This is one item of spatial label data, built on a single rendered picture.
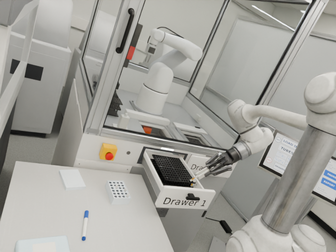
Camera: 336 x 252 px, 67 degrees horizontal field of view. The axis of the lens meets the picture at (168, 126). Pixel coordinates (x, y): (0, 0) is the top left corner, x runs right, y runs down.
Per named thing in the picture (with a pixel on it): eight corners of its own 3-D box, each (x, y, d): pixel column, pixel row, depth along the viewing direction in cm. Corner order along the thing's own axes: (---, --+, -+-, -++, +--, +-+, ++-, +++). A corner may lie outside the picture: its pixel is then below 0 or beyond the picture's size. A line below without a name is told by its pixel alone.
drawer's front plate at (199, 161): (221, 175, 167) (229, 162, 163) (185, 171, 153) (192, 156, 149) (220, 174, 168) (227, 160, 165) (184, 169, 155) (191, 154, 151)
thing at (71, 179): (85, 189, 114) (86, 186, 113) (65, 190, 108) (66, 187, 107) (77, 171, 122) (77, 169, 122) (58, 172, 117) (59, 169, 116)
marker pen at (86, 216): (85, 241, 89) (86, 238, 89) (80, 241, 89) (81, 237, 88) (88, 213, 102) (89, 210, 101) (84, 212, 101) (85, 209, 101)
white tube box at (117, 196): (128, 204, 116) (131, 198, 114) (111, 204, 111) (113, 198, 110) (121, 186, 125) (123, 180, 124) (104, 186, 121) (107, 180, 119)
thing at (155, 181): (203, 204, 126) (209, 195, 124) (158, 201, 114) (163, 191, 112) (174, 159, 159) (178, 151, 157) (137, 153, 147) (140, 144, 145)
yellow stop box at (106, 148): (113, 162, 128) (118, 150, 125) (99, 160, 124) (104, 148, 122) (112, 156, 132) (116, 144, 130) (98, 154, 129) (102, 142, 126)
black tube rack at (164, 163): (190, 192, 130) (195, 182, 128) (161, 190, 122) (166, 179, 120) (174, 167, 149) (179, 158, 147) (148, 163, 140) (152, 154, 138)
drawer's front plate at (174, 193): (206, 209, 126) (216, 192, 122) (155, 207, 112) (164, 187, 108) (205, 207, 127) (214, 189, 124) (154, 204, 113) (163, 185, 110)
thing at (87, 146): (229, 177, 173) (238, 160, 168) (75, 158, 125) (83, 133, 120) (177, 117, 251) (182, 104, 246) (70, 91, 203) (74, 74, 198)
